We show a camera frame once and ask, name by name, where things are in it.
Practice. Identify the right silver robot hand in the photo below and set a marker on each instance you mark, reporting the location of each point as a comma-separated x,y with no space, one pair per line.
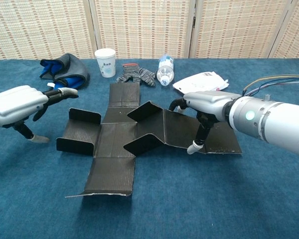
209,103

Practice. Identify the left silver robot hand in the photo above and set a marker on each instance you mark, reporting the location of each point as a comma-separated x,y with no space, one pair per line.
15,104

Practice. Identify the black foldable cardboard box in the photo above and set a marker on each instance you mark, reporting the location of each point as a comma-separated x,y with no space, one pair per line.
114,139

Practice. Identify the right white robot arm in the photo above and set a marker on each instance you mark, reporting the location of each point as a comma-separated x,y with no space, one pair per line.
276,122

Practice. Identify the blue carpeted table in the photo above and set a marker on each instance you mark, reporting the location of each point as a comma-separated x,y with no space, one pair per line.
214,199

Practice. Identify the white plastic package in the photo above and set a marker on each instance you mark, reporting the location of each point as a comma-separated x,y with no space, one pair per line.
199,82

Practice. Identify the clear plastic water bottle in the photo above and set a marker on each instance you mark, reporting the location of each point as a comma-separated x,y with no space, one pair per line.
165,67

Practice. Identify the grey and blue cloth bag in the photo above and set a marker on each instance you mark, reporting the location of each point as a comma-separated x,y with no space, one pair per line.
74,67

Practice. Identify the striped knit glove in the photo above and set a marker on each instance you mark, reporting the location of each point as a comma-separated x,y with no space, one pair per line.
139,74

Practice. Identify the beige woven screen panel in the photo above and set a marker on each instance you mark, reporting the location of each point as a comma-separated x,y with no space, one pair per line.
296,32
142,27
239,27
40,27

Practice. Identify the white paper cup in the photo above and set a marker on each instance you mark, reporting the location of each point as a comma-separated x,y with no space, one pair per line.
105,64

